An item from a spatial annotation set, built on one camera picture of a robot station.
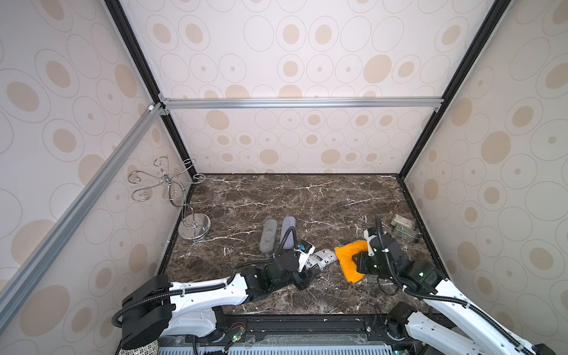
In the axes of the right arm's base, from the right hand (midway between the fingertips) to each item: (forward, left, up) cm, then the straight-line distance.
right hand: (359, 257), depth 77 cm
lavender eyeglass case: (+19, +27, -9) cm, 34 cm away
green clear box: (+19, -24, -10) cm, 32 cm away
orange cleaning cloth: (0, +5, 0) cm, 5 cm away
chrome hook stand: (+15, +68, -9) cm, 71 cm away
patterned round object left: (-29, +67, -10) cm, 74 cm away
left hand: (-5, +14, 0) cm, 15 cm away
